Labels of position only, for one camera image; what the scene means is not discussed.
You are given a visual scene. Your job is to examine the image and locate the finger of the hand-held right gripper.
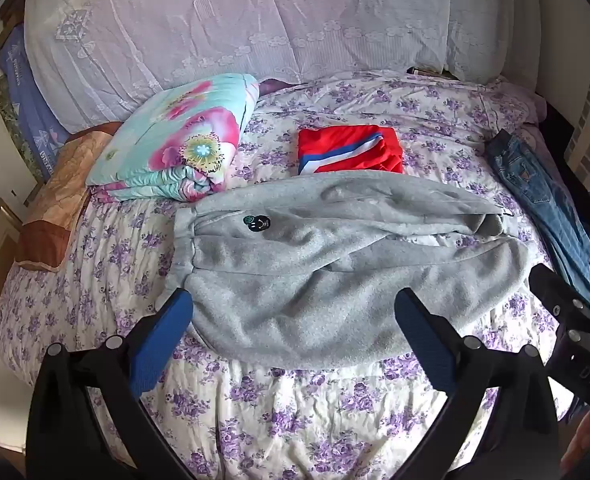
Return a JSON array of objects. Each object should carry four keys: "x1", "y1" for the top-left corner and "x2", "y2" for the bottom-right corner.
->
[{"x1": 528, "y1": 262, "x2": 590, "y2": 322}]

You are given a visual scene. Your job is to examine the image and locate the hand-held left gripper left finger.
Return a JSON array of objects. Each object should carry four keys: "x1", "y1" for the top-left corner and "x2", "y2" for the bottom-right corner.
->
[{"x1": 27, "y1": 287, "x2": 196, "y2": 480}]

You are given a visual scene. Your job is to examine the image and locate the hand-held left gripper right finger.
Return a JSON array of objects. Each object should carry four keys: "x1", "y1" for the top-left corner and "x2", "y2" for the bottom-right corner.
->
[{"x1": 394, "y1": 287, "x2": 561, "y2": 480}]

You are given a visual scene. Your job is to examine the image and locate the grey hoodie sweatshirt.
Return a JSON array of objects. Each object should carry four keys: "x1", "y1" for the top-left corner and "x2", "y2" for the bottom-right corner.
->
[{"x1": 172, "y1": 170, "x2": 541, "y2": 371}]

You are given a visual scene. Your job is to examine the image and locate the person's right hand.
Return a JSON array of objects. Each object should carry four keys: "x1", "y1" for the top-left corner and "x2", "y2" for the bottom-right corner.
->
[{"x1": 560, "y1": 410, "x2": 590, "y2": 473}]

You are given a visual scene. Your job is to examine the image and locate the blue jeans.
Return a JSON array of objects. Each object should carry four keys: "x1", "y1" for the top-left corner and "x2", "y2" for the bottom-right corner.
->
[{"x1": 485, "y1": 129, "x2": 590, "y2": 316}]

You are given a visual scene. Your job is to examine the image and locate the purple floral bed sheet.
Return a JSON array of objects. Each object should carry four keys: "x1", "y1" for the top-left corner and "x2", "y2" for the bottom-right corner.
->
[{"x1": 0, "y1": 72, "x2": 576, "y2": 480}]

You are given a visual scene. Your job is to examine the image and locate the orange brown blanket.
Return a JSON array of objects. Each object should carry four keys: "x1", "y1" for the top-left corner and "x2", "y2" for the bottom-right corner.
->
[{"x1": 15, "y1": 121, "x2": 126, "y2": 273}]

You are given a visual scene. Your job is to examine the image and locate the folded teal floral quilt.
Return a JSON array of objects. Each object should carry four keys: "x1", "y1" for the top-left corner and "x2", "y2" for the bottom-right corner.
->
[{"x1": 86, "y1": 73, "x2": 260, "y2": 204}]

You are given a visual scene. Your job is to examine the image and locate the folded red shorts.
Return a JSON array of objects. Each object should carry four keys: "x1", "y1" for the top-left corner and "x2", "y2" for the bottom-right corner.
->
[{"x1": 297, "y1": 125, "x2": 406, "y2": 177}]

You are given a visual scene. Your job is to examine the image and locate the green patterned cloth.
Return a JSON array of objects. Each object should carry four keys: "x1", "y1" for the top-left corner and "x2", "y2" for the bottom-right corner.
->
[{"x1": 0, "y1": 76, "x2": 43, "y2": 183}]

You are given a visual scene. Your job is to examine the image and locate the dark purple cloth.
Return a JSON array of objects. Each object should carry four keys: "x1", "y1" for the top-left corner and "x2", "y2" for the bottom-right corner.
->
[{"x1": 258, "y1": 78, "x2": 297, "y2": 99}]

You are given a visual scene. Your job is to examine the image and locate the blue patterned pillow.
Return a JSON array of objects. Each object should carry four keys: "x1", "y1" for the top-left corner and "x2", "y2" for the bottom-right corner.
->
[{"x1": 0, "y1": 25, "x2": 70, "y2": 171}]

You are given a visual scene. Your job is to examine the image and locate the white lace cover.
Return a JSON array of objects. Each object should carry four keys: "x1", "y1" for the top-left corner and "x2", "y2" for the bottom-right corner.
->
[{"x1": 24, "y1": 0, "x2": 536, "y2": 136}]

